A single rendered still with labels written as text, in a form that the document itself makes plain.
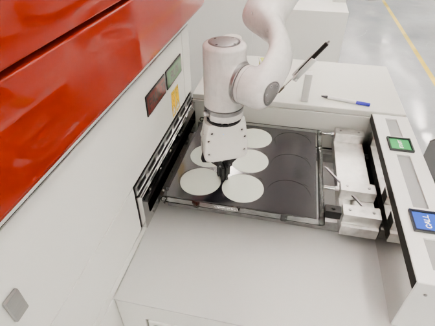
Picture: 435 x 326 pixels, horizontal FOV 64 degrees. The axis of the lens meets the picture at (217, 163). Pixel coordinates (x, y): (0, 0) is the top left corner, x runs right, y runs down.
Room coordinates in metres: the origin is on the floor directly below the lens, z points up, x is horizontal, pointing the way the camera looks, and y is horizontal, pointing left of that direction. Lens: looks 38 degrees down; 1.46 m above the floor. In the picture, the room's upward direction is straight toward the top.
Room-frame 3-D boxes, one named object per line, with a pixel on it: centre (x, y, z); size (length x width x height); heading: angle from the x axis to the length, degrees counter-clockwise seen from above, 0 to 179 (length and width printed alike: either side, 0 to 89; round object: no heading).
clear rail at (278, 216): (0.54, -0.05, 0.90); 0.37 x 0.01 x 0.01; 78
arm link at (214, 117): (0.65, -0.01, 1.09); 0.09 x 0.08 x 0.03; 105
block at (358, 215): (0.53, -0.32, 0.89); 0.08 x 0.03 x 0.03; 78
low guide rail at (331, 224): (0.59, -0.12, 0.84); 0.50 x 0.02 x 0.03; 78
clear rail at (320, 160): (0.68, -0.26, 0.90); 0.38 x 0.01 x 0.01; 168
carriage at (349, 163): (0.68, -0.35, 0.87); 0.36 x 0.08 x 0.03; 168
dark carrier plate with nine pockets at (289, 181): (0.72, -0.08, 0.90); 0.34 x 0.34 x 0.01; 78
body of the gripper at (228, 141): (0.65, -0.01, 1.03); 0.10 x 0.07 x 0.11; 105
